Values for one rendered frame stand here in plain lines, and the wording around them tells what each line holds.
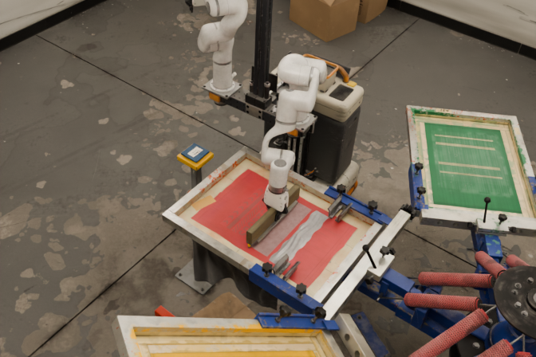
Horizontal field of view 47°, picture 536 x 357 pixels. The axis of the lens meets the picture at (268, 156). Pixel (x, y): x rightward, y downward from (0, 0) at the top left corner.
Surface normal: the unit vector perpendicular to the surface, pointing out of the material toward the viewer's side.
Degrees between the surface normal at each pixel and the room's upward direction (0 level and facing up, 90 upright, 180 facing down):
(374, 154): 0
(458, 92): 0
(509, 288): 0
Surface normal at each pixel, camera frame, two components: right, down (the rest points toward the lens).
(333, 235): 0.04, -0.74
